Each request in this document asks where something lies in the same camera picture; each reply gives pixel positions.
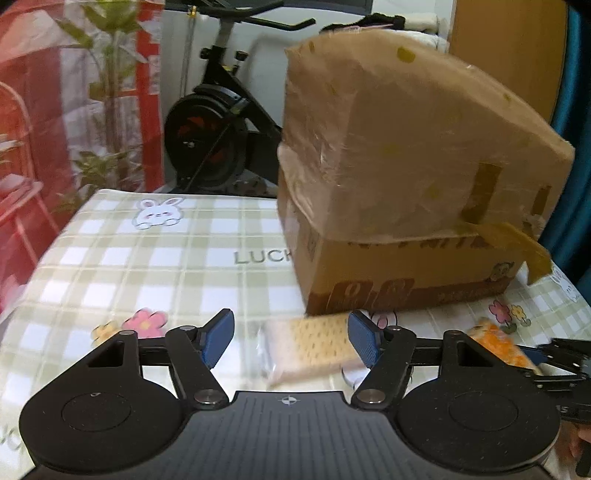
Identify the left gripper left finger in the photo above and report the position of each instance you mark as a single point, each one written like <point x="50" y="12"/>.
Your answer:
<point x="193" y="352"/>

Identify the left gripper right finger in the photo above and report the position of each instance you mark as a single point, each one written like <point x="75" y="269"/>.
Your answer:
<point x="388" y="354"/>

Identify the beige cracker packet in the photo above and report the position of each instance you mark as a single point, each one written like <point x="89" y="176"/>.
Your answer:
<point x="305" y="348"/>

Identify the orange snack packet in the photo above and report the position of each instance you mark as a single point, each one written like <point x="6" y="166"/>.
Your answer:
<point x="490" y="336"/>

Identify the person right hand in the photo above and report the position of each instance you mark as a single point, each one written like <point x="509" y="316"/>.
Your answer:
<point x="571" y="441"/>

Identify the cardboard box with plastic liner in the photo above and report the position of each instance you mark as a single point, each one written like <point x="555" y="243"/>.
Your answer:
<point x="387" y="140"/>

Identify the black exercise bike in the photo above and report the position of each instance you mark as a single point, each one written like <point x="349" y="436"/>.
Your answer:
<point x="219" y="139"/>

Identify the red printed backdrop cloth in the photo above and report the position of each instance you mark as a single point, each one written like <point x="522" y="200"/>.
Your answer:
<point x="80" y="112"/>

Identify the black garment on blanket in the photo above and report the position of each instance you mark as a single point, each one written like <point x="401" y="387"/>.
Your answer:
<point x="378" y="20"/>

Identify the white quilted blanket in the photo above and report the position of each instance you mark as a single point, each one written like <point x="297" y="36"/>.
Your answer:
<point x="428" y="28"/>

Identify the wooden panel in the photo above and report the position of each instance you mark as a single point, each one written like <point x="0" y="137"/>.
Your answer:
<point x="519" y="43"/>

